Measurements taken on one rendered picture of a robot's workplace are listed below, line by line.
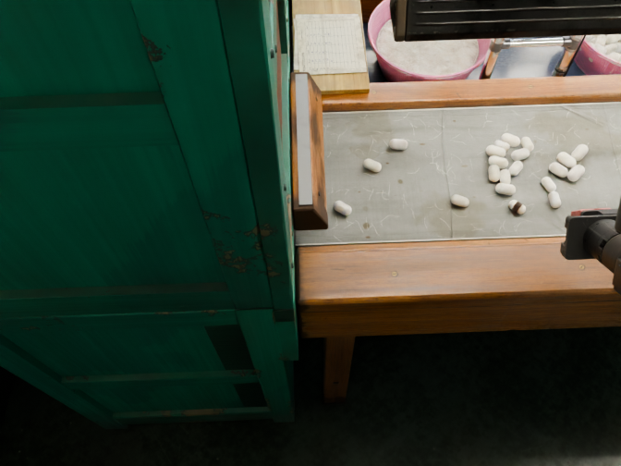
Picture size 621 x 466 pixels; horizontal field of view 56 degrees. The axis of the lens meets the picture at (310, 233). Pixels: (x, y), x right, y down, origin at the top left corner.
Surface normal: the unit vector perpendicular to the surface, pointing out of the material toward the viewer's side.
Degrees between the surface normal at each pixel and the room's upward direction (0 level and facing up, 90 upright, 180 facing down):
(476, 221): 0
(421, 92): 0
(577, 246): 49
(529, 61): 0
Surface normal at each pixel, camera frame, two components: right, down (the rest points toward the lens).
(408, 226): -0.01, -0.48
